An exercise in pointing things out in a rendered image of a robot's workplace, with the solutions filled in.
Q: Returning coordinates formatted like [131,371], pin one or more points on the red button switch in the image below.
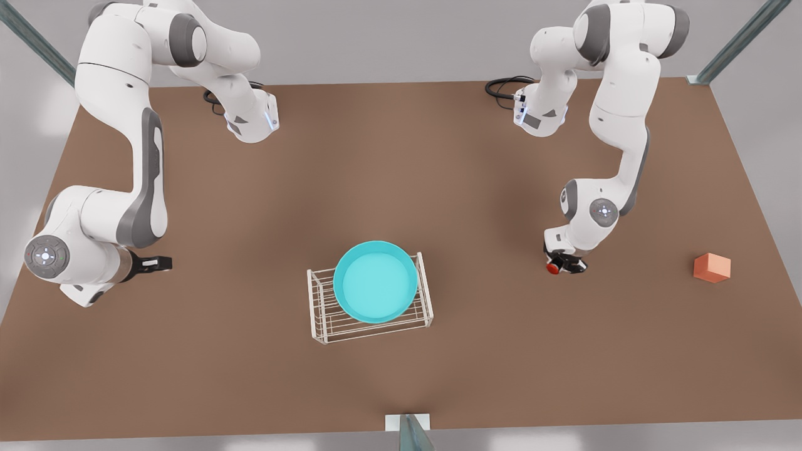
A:
[552,268]

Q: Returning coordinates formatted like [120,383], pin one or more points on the turquoise plate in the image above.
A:
[376,282]

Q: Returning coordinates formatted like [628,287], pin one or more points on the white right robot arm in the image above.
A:
[113,125]

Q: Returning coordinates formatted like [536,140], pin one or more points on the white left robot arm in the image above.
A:
[617,106]

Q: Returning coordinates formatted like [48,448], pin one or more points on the orange cube block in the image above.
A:
[711,267]

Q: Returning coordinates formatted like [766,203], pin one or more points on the silver frame post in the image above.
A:
[739,41]
[37,41]
[410,433]

